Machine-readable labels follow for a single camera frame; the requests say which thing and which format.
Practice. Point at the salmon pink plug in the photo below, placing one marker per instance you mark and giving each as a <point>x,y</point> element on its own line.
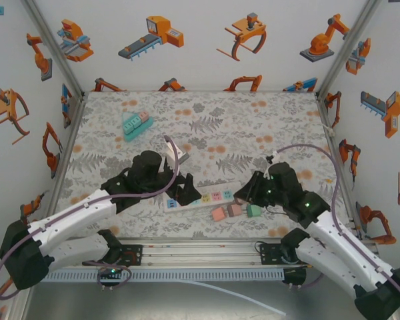
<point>218,214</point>

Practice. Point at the dusty pink plug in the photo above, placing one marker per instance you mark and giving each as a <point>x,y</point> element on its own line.
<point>234,210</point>

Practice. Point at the small black controller box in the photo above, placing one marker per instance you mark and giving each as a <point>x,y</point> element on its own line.
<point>111,274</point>
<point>295,275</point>

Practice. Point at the green plug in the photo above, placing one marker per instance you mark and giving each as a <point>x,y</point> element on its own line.
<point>253,210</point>

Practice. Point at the aluminium frame leg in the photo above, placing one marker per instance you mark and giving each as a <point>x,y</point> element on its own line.
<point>20,303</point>

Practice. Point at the white power strip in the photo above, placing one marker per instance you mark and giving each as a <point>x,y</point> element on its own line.
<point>216,196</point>

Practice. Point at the teal power strip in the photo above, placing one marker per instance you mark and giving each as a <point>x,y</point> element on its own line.
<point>133,136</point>

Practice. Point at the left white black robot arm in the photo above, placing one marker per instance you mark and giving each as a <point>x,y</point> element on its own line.
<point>73,220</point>

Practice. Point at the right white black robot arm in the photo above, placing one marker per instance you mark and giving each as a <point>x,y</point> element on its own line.
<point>346,253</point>

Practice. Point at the white plastic tube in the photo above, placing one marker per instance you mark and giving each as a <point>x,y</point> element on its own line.
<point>240,295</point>

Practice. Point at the floral table mat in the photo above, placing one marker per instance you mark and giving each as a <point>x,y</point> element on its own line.
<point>220,110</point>

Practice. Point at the aluminium front rail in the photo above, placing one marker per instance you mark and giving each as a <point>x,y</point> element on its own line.
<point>200,255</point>

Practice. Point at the aluminium frame post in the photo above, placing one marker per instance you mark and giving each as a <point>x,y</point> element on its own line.
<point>348,46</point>
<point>54,46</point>

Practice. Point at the aluminium side rail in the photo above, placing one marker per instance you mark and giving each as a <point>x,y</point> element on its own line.
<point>325,116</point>
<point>66,156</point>

